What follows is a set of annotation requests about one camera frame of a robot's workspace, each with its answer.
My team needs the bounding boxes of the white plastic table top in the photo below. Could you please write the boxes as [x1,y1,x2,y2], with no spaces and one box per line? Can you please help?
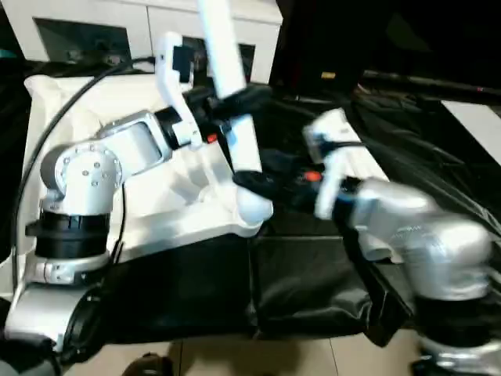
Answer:
[22,73,275,271]

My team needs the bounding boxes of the black mat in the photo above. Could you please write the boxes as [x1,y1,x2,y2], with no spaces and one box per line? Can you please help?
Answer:
[0,58,501,349]

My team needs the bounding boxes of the white cabinet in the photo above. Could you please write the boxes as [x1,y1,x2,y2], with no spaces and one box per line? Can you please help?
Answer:
[17,0,283,85]

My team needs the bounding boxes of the white flat board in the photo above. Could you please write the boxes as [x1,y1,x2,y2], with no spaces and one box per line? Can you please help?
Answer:
[440,99,501,146]

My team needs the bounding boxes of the dark robot foot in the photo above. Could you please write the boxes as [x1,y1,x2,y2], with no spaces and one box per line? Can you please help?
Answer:
[124,351,174,376]

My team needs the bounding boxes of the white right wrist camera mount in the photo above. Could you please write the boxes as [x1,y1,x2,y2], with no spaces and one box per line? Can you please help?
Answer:
[301,108,364,221]

